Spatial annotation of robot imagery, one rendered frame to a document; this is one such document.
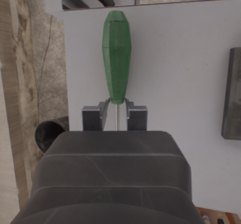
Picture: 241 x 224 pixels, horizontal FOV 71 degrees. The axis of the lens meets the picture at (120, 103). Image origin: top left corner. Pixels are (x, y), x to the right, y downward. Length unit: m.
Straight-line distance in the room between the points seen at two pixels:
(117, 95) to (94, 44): 0.06
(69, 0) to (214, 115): 0.22
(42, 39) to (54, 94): 0.52
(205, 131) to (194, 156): 0.03
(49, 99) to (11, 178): 0.78
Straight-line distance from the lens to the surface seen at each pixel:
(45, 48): 1.77
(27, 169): 1.96
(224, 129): 0.18
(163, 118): 0.17
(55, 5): 0.21
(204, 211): 1.11
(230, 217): 1.05
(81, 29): 0.19
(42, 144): 1.70
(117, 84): 0.15
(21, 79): 1.73
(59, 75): 1.70
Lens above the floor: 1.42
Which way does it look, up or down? 72 degrees down
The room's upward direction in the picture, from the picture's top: 131 degrees counter-clockwise
